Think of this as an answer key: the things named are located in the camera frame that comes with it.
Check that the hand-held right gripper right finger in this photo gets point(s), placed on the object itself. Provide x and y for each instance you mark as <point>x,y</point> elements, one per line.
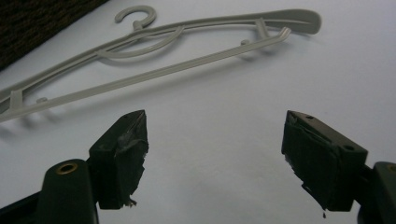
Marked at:
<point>323,168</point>

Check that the grey plastic clothes hanger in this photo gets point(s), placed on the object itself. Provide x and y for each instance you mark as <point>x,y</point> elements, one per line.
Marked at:
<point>162,72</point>

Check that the dark woven curtain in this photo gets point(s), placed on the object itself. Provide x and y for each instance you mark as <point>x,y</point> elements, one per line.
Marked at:
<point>34,23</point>

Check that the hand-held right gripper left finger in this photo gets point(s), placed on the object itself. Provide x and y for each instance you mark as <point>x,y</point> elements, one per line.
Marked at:
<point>116,168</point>

